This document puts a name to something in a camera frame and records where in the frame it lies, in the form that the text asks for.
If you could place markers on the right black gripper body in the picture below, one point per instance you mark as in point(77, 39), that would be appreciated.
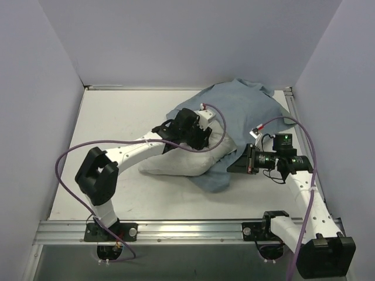
point(251, 159)

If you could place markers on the blue pillowcase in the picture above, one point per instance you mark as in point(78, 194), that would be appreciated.
point(244, 106)

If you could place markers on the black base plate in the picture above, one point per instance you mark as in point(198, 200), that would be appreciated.
point(127, 231)
point(261, 231)

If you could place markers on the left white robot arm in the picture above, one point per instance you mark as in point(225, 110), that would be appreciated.
point(98, 174)

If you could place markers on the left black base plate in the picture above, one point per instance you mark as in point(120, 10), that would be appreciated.
point(127, 231)

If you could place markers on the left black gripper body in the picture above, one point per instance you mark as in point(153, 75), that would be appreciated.
point(200, 136)

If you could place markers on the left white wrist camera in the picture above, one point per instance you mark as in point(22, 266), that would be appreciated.
point(206, 117)

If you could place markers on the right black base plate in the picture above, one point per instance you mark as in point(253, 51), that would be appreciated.
point(261, 231)

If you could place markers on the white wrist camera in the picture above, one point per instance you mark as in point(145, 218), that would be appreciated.
point(257, 135)
point(206, 117)

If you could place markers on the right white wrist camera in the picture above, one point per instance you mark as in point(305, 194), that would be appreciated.
point(257, 135)

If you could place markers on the aluminium front rail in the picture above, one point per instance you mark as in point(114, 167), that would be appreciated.
point(187, 232)

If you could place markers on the aluminium back rail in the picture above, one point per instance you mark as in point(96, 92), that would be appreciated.
point(104, 87)

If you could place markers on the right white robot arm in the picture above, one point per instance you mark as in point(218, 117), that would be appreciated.
point(320, 248)

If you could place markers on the white pillow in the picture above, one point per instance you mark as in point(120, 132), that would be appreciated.
point(179, 162)

